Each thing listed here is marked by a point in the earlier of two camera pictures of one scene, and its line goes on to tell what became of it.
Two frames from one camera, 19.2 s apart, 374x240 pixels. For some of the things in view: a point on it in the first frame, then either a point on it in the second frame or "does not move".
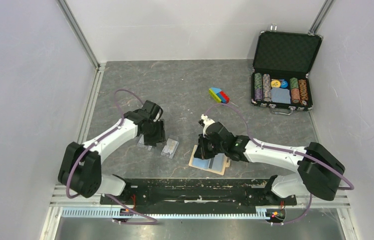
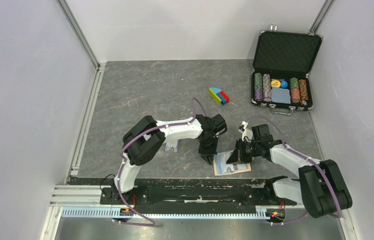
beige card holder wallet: (216, 165) -> (221, 167)
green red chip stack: (295, 90) does not move
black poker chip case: (280, 76) does not move
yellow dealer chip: (275, 83) does not move
